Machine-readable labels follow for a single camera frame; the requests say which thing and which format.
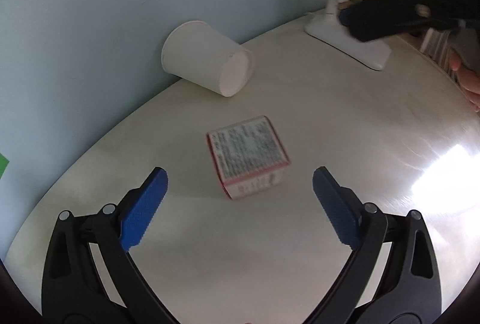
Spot person right hand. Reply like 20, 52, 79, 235
449, 50, 480, 113

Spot white desk lamp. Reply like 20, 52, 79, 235
304, 0, 391, 71

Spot white paper cup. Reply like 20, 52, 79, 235
161, 21, 255, 97

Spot small red white carton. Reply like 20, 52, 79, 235
206, 116, 291, 200

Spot green white wall poster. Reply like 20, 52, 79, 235
0, 154, 9, 178

